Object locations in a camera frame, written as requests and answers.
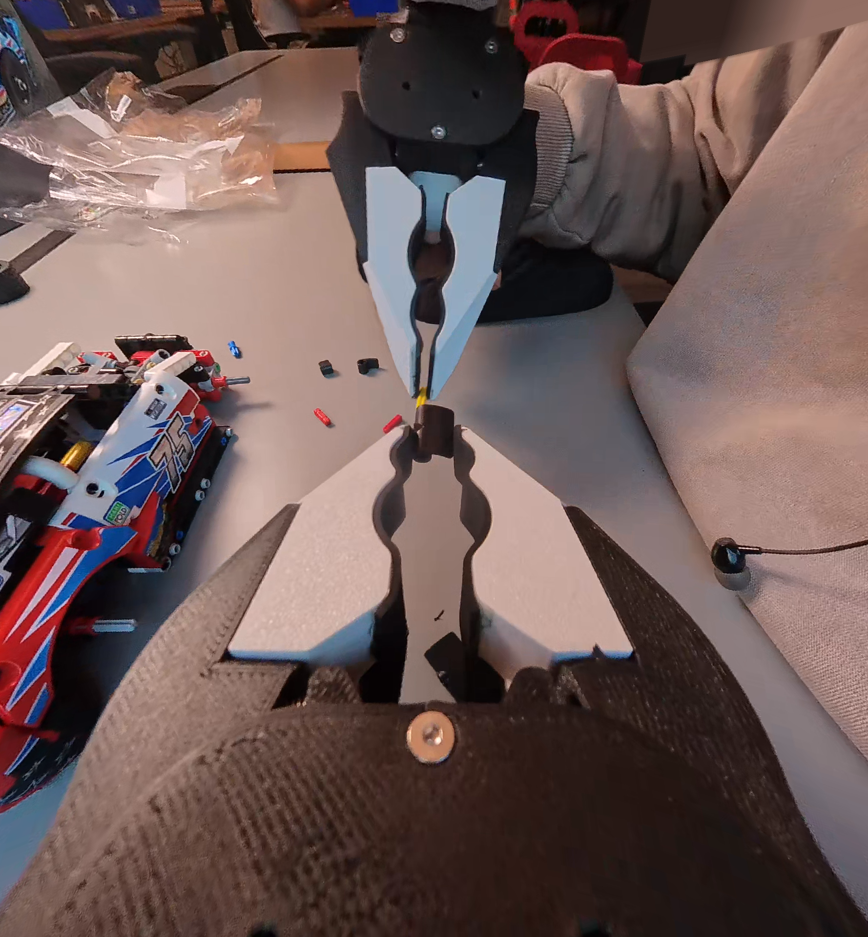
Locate clear plastic bag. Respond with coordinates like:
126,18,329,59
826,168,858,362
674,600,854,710
0,69,281,235

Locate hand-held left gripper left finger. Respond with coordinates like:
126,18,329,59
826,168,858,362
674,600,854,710
225,425,416,707

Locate person's right forearm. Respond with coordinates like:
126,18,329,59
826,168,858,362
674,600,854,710
518,29,845,283

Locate lego race car model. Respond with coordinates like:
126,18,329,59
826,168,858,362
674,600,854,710
0,333,252,821

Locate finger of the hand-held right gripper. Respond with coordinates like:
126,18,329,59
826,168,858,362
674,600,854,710
427,176,510,400
361,164,435,400

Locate black chair armrest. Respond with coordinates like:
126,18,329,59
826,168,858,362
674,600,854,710
478,234,614,323

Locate red plastic object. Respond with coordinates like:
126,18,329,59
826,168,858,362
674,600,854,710
511,0,643,85

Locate flat black lego piece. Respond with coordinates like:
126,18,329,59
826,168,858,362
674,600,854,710
423,633,464,678

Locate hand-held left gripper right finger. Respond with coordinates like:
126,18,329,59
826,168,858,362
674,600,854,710
455,425,634,707

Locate thin black cord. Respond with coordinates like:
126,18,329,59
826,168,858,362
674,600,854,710
711,527,868,590

